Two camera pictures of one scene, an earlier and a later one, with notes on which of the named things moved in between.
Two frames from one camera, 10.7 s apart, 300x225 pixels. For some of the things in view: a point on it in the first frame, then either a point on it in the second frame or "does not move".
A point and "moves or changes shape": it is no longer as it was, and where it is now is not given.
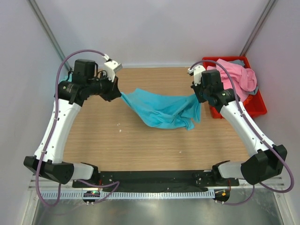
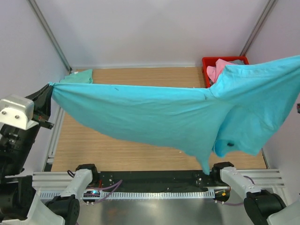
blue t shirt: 165,111 moves or changes shape
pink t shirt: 245,79 to 214,72
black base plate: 180,181 does not move
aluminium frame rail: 54,184 does not move
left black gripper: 113,91 to 42,108
